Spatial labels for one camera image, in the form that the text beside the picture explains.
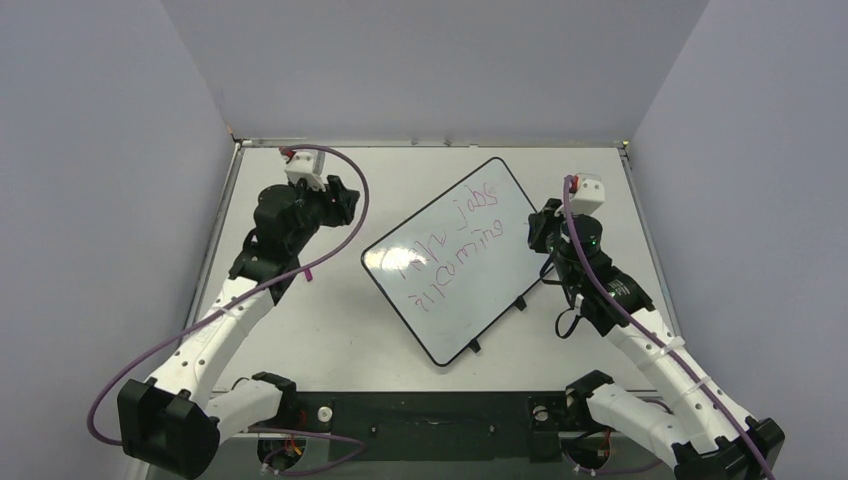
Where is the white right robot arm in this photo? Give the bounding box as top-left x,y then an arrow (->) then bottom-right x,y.
528,198 -> 785,479

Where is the black framed whiteboard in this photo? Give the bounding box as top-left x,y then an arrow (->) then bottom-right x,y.
361,157 -> 547,367

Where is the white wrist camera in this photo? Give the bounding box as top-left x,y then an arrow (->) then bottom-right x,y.
568,173 -> 605,215
284,150 -> 326,191

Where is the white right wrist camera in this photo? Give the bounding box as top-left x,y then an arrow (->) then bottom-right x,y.
568,173 -> 605,215

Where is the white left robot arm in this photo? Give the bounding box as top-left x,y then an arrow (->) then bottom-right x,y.
117,175 -> 370,479

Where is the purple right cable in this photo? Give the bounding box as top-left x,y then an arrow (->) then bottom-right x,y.
561,175 -> 780,480

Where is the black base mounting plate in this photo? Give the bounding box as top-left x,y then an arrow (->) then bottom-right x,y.
261,391 -> 605,463

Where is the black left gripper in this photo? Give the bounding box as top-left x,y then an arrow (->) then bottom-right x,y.
288,175 -> 358,255

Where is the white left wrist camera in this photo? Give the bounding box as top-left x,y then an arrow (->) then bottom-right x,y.
284,150 -> 326,191

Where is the aluminium front rail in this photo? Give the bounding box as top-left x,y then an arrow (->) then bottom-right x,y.
137,392 -> 730,440

